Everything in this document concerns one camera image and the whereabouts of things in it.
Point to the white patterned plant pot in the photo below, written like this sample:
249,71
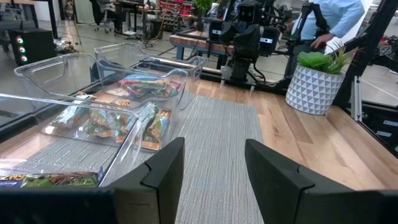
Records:
311,90

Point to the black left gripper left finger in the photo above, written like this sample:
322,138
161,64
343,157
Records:
155,193

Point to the grey woven placemat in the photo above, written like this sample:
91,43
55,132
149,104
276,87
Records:
217,140

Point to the white metal bracket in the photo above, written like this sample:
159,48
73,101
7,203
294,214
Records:
356,99

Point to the purple-wrapped granola bar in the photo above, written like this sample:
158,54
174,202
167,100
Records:
62,180

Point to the wooden workbench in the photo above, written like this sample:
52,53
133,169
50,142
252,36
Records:
192,40

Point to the person's hand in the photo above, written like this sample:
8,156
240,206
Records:
321,41

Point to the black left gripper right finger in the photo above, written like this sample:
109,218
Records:
280,193

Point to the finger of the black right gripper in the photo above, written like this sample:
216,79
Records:
253,43
240,43

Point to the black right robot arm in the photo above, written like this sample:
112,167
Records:
239,70

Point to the black desk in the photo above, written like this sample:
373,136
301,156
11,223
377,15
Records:
130,3

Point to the silver-backed granola bar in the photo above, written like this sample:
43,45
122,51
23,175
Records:
146,113
66,115

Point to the green succulent plant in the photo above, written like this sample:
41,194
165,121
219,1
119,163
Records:
320,60

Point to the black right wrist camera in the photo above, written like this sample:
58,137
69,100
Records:
248,12

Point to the green background plant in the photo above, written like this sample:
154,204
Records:
202,4

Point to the person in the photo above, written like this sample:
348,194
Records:
335,15

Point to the clear plastic bin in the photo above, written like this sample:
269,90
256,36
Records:
46,71
18,102
124,53

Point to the black box round lights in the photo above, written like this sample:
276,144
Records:
37,46

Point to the black-legged table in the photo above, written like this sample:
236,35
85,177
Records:
51,15

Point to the red parts shelf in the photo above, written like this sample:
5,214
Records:
174,12

